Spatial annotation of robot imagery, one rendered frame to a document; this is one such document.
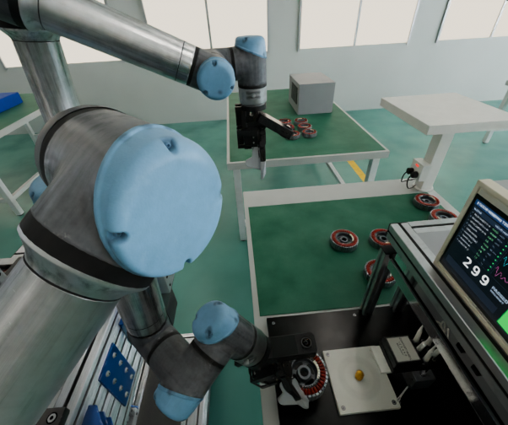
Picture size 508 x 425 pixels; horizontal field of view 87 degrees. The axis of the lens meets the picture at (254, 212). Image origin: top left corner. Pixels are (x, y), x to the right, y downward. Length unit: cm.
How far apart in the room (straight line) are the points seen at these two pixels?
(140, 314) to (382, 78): 527
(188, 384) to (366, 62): 512
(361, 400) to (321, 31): 468
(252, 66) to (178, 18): 409
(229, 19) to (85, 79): 239
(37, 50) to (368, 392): 108
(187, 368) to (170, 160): 40
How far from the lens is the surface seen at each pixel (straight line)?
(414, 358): 77
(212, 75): 58
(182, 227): 23
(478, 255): 60
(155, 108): 510
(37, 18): 64
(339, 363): 87
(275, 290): 100
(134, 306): 50
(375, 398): 86
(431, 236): 76
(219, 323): 49
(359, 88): 534
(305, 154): 188
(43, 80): 79
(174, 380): 54
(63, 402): 77
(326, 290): 102
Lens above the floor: 156
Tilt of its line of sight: 38 degrees down
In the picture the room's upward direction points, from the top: 3 degrees counter-clockwise
